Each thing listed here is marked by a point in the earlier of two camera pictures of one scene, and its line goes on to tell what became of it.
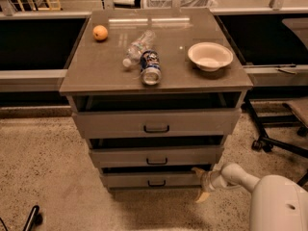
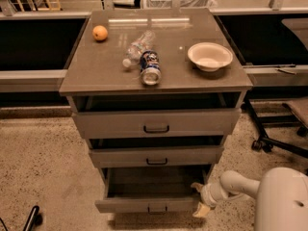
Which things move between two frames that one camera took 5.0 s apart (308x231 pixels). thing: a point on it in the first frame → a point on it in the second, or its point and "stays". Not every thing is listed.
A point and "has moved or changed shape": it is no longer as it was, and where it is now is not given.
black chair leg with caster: x=35 y=218 stays
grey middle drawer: x=156 y=157 stays
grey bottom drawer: x=150 y=180 has moved or changed shape
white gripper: x=207 y=181 → x=207 y=194
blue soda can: x=150 y=67 stays
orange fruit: x=100 y=33 stays
